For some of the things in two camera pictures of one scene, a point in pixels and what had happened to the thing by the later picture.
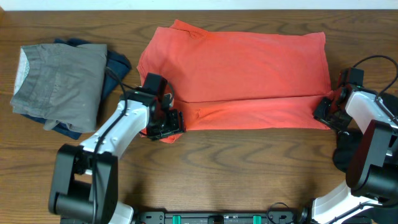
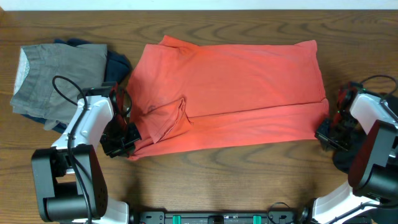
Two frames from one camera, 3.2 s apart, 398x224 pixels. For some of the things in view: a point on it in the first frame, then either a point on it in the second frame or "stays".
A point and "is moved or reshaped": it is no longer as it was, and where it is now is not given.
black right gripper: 318,114 to 321,133
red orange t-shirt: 238,80 is moved or reshaped
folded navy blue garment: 116,65 stays
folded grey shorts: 61,83 stays
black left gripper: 178,126 to 127,150
